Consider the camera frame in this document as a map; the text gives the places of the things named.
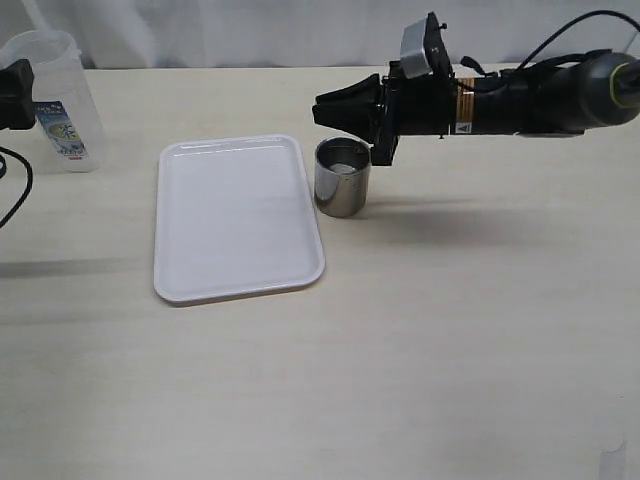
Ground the white rectangular plastic tray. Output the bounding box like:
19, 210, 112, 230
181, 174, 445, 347
153, 134, 326, 305

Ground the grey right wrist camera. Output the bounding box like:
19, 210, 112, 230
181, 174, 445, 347
400, 17, 432, 79

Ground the clear plastic water bottle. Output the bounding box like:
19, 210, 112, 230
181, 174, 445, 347
1, 30, 107, 173

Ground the stainless steel cup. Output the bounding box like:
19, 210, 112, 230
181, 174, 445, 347
314, 137, 371, 218

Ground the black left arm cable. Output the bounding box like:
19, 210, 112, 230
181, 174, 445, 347
0, 147, 34, 227

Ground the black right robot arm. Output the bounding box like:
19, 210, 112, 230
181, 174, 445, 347
312, 12, 639, 166

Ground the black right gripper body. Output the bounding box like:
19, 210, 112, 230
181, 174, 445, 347
371, 11, 456, 167

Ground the white backdrop curtain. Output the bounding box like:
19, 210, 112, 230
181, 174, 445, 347
1, 1, 639, 69

